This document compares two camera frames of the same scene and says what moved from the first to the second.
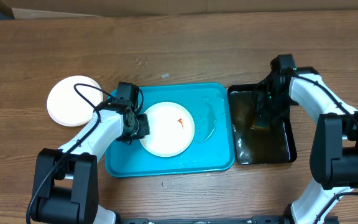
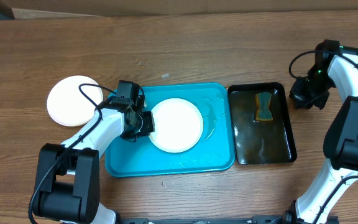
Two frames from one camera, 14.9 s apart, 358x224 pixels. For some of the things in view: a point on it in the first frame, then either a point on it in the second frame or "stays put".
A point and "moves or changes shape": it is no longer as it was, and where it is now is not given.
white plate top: (71, 107) stays put
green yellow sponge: (260, 124) moves or changes shape
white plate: (171, 127) moves or changes shape
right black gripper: (264, 112) → (298, 96)
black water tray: (275, 144) stays put
